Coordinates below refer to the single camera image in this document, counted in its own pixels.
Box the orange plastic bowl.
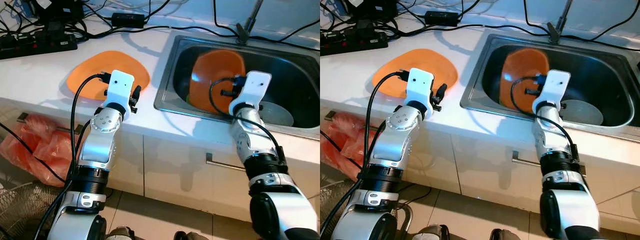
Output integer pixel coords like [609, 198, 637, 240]
[499, 47, 551, 112]
[187, 49, 247, 115]

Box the orange plastic plate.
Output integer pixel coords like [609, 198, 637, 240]
[66, 50, 151, 101]
[371, 48, 458, 98]

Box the grey round plate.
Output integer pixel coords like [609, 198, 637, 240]
[560, 99, 604, 126]
[257, 101, 295, 127]

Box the grey metal faucet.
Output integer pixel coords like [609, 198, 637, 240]
[236, 0, 265, 45]
[546, 0, 575, 45]

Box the stainless steel sink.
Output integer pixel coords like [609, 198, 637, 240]
[460, 33, 640, 138]
[154, 34, 320, 135]

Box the black power adapter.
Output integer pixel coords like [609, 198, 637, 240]
[424, 11, 460, 27]
[110, 12, 146, 28]

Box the black power strip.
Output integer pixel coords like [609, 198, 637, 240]
[320, 30, 389, 57]
[0, 31, 78, 61]

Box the black electronics box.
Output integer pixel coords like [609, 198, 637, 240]
[347, 0, 398, 21]
[32, 0, 86, 23]

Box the orange plastic bag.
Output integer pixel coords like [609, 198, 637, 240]
[0, 114, 81, 187]
[320, 112, 371, 181]

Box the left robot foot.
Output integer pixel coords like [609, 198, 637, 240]
[107, 226, 133, 240]
[417, 225, 446, 240]

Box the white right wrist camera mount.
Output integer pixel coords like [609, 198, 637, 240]
[532, 69, 572, 113]
[228, 71, 273, 115]

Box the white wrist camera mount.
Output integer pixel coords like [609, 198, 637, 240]
[104, 70, 136, 121]
[532, 69, 572, 113]
[405, 67, 435, 120]
[228, 71, 273, 115]

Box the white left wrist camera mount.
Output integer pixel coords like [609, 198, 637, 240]
[405, 67, 435, 120]
[104, 70, 136, 121]

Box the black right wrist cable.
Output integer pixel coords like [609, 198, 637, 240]
[508, 75, 581, 163]
[208, 76, 286, 166]

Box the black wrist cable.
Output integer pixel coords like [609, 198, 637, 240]
[34, 72, 112, 238]
[208, 76, 286, 166]
[508, 75, 581, 163]
[320, 71, 408, 236]

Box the long black counter cable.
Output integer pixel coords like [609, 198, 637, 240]
[387, 24, 640, 52]
[75, 25, 320, 52]

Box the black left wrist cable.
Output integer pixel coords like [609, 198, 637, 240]
[320, 71, 408, 236]
[34, 72, 112, 238]

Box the black hanging cable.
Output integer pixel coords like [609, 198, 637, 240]
[564, 9, 640, 42]
[213, 0, 241, 36]
[249, 19, 320, 41]
[523, 0, 552, 35]

